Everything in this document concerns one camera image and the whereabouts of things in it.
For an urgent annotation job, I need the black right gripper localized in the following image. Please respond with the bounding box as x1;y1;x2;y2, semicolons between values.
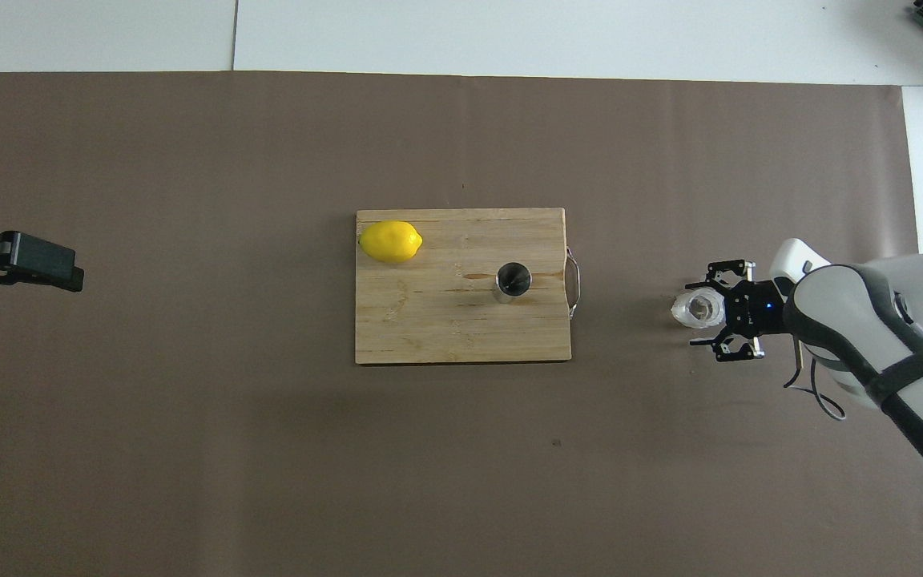
686;258;787;363

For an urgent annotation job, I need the small clear plastic cup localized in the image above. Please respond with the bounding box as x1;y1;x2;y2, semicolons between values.
671;288;727;330

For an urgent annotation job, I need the steel double jigger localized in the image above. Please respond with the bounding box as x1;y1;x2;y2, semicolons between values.
492;262;534;305

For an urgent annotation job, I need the wooden cutting board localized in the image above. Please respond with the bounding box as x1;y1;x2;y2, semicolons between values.
355;208;582;366

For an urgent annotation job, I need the brown paper table mat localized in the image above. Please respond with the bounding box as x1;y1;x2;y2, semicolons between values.
0;71;923;577

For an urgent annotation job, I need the yellow lemon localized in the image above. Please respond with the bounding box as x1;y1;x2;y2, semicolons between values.
358;220;424;264

